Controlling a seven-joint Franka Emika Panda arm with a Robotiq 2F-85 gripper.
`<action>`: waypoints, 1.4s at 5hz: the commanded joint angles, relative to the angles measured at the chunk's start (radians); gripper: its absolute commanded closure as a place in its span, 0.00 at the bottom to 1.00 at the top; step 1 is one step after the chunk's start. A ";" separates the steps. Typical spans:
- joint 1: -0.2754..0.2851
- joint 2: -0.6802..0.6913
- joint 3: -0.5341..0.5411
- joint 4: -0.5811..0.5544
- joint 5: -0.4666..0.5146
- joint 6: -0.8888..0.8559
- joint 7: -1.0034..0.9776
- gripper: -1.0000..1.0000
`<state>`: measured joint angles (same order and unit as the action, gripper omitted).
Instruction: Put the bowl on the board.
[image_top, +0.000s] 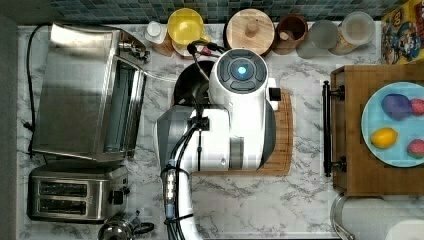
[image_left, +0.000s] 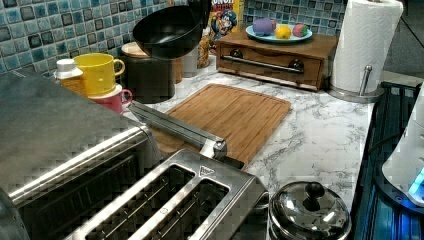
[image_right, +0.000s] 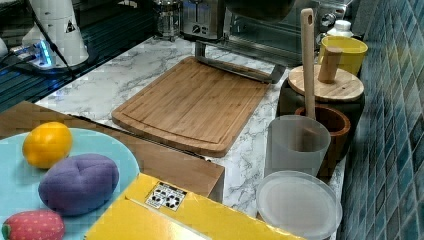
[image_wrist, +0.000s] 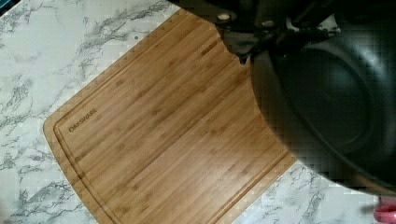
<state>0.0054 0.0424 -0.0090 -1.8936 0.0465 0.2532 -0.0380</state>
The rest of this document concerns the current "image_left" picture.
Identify stainless steel toaster oven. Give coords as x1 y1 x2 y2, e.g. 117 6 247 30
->
1 70 163 240

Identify white paper towel roll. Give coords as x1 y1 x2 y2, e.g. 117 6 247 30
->
331 0 403 93

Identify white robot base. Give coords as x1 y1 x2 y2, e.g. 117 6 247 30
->
382 86 424 207

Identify purple plush toy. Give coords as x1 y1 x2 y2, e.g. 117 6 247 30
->
252 18 276 36

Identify wooden drawer box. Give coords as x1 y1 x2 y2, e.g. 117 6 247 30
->
216 32 338 91

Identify black bowl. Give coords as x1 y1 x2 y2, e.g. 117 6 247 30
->
133 5 203 60

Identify light blue plate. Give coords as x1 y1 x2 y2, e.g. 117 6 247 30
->
246 24 313 44

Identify steel pot with lid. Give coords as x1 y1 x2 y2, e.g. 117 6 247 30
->
268 181 352 240

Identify translucent plastic cup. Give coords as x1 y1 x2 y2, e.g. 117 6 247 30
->
182 47 198 78

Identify pink mug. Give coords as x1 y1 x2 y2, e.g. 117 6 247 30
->
90 84 133 114

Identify wooden cutting board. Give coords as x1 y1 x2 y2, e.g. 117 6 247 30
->
167 84 291 164

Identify black canister with wooden lid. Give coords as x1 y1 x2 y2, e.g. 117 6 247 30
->
120 42 182 104

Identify red plush strawberry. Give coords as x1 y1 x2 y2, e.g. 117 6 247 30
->
292 24 308 37

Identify white-capped spice bottle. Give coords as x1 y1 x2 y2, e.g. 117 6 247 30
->
53 59 87 97

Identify metal paper towel holder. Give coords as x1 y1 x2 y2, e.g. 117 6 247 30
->
325 65 385 104

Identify yellow toy lemon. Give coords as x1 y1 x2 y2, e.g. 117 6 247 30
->
275 25 291 39

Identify yellow cereal box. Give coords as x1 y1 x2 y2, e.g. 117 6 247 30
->
206 0 244 53

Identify yellow mug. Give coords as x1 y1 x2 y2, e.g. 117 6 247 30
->
74 53 126 96

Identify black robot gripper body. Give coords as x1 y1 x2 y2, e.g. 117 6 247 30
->
187 0 212 29

